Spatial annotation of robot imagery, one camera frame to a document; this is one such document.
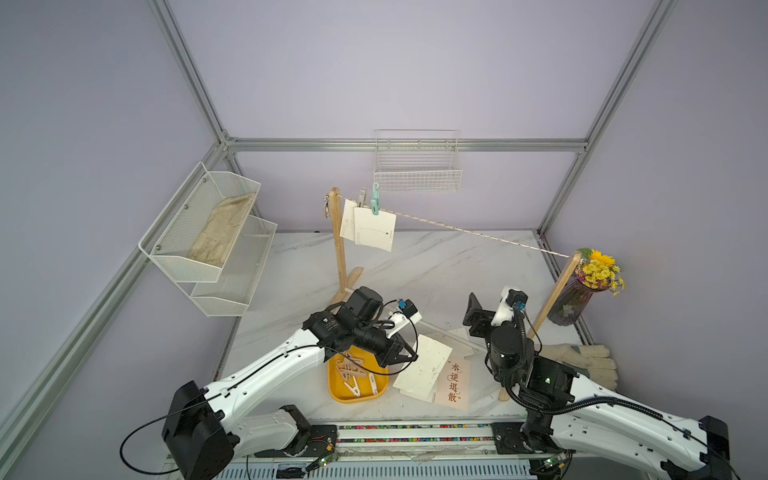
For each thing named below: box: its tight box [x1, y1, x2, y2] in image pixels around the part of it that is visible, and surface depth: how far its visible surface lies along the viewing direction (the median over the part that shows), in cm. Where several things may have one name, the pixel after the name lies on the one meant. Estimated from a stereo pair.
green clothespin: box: [370, 182, 381, 215], surface depth 65 cm
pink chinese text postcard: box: [434, 360, 471, 412], surface depth 84 cm
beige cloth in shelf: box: [187, 192, 256, 267], surface depth 81 cm
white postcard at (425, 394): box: [398, 386, 436, 403], surface depth 71 cm
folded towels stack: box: [538, 344, 618, 391], surface depth 88 cm
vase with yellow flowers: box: [550, 248, 626, 326], surface depth 82 cm
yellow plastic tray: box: [327, 345, 389, 403], surface depth 82 cm
